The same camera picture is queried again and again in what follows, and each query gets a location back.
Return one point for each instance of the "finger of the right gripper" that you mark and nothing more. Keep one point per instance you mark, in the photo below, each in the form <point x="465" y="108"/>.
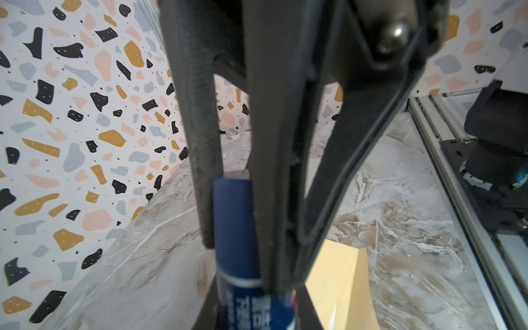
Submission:
<point x="325" y="78"/>
<point x="192" y="48"/>

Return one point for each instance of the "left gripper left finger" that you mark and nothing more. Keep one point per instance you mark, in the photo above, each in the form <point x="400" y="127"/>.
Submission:
<point x="208" y="315"/>

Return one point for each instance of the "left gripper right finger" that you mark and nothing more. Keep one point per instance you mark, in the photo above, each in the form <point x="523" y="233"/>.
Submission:
<point x="306" y="316"/>

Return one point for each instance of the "yellow paper envelope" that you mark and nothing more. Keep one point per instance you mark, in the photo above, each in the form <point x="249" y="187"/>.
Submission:
<point x="338" y="285"/>

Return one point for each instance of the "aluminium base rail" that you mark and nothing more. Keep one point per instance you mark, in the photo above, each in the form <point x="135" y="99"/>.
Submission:
<point x="495" y="240"/>

